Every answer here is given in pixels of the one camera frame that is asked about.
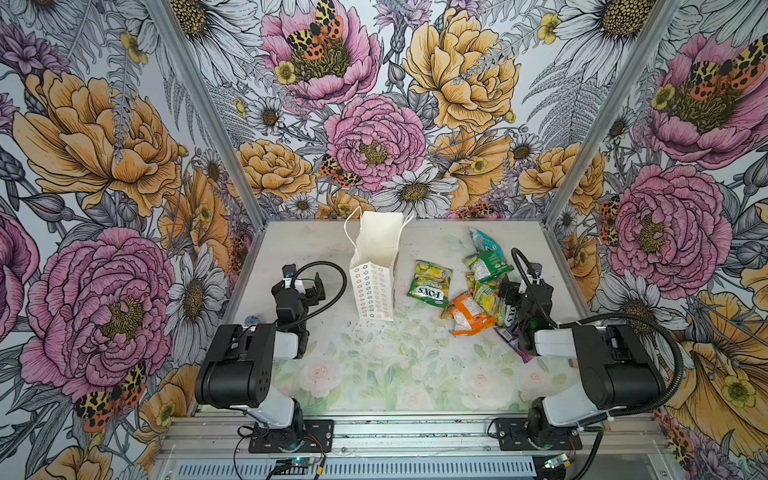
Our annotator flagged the orange snack packet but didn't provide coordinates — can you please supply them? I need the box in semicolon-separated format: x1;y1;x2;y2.
442;292;496;336

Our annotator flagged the white printed paper bag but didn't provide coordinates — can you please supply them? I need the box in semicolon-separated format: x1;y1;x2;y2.
343;207;415;321

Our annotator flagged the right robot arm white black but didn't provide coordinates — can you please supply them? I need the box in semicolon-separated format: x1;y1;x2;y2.
495;270;684;450

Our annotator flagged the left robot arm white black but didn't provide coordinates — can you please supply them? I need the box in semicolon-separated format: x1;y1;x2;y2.
194;264;326;453

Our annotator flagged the yellow green Fox's candy bag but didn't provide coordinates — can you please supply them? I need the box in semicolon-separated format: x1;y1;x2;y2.
465;272;510;327

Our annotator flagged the purple snack packet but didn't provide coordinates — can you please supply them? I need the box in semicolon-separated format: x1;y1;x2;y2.
494;326;533;363

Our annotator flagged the dark green snack packet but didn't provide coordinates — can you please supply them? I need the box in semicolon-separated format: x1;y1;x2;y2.
462;251;514;282

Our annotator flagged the teal snack packet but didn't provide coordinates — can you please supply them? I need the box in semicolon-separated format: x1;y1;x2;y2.
469;227;504;257

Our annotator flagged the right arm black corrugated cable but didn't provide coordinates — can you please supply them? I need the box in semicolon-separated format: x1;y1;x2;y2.
509;247;685;418

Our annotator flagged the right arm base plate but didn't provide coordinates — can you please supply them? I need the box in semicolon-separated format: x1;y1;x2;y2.
487;417;583;452

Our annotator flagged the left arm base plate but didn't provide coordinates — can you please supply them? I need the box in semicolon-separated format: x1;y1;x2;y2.
248;419;335;454

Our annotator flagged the aluminium frame rail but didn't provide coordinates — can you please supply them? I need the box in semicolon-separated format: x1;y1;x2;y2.
158;411;667;460

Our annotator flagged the white vented cable duct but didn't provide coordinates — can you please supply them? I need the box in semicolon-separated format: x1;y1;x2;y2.
165;456;536;479

